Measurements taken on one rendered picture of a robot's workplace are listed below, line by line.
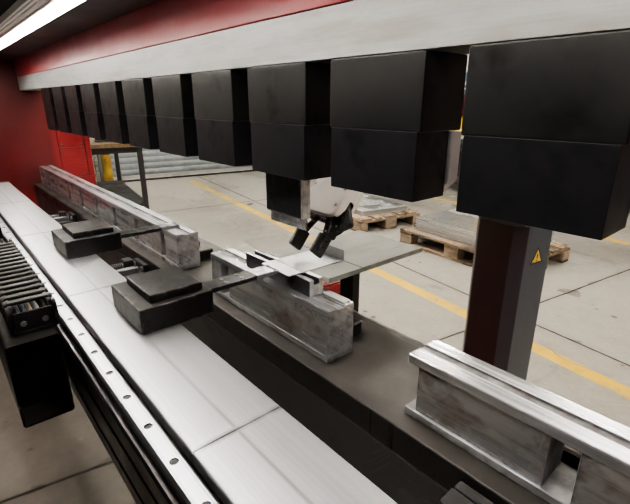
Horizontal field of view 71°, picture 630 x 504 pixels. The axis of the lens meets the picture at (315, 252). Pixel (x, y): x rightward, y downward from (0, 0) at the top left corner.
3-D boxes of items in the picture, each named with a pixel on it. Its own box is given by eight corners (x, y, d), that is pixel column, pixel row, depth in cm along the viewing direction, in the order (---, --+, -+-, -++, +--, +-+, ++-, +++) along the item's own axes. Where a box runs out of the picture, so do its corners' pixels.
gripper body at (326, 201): (321, 156, 87) (293, 204, 86) (359, 161, 80) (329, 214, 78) (342, 178, 92) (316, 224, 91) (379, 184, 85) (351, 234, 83)
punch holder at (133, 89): (183, 147, 115) (177, 79, 110) (150, 149, 110) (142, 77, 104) (160, 143, 126) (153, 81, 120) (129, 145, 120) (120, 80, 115)
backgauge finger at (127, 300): (293, 287, 77) (292, 259, 75) (142, 336, 61) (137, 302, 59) (254, 268, 85) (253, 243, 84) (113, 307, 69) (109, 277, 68)
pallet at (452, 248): (568, 261, 379) (571, 244, 375) (513, 281, 336) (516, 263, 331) (453, 229, 473) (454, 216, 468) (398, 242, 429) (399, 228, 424)
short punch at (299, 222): (310, 229, 76) (310, 173, 73) (301, 231, 75) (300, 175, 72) (276, 218, 83) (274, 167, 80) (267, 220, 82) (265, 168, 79)
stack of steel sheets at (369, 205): (408, 210, 495) (408, 205, 493) (361, 216, 466) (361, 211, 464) (357, 194, 577) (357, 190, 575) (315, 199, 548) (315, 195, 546)
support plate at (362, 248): (421, 252, 93) (422, 247, 93) (328, 284, 77) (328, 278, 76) (359, 233, 106) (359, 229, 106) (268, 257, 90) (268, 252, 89)
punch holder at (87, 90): (128, 138, 144) (121, 83, 138) (101, 139, 138) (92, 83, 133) (113, 135, 154) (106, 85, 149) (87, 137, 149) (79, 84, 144)
